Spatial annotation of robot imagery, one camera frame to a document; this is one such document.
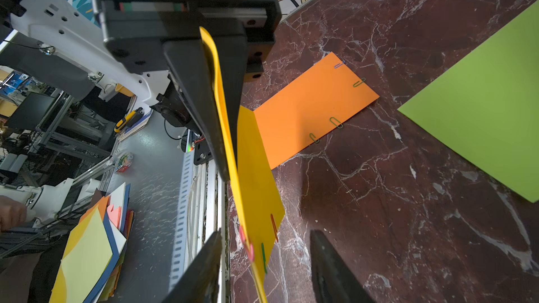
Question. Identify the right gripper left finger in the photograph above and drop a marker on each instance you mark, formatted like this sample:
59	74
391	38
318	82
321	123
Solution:
200	282

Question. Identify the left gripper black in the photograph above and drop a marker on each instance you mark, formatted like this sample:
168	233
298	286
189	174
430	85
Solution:
134	32

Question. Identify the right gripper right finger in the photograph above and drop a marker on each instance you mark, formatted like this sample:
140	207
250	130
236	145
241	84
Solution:
332	279

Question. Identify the pink paperclip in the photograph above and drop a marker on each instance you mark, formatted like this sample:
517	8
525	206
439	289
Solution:
247	244

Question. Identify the green paperclip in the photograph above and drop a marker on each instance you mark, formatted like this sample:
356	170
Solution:
264	260

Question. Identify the yellow paper sheet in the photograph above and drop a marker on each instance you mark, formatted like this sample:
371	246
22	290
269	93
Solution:
253	186

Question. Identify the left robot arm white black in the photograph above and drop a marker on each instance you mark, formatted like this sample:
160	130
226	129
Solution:
80	41

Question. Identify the orange paperclip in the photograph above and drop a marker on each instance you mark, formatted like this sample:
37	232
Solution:
274	227

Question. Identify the stack of coloured paper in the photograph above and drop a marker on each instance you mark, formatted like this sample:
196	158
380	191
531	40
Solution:
95	250

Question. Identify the orange paper sheet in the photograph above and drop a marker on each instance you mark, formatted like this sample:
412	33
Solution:
311	106

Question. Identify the person hand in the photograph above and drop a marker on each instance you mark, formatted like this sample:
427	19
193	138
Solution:
12	213

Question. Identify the green paper sheet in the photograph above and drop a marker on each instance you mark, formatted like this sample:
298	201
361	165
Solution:
485	107

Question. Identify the aluminium front rail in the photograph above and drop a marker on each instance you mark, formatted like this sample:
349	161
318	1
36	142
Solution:
202	210

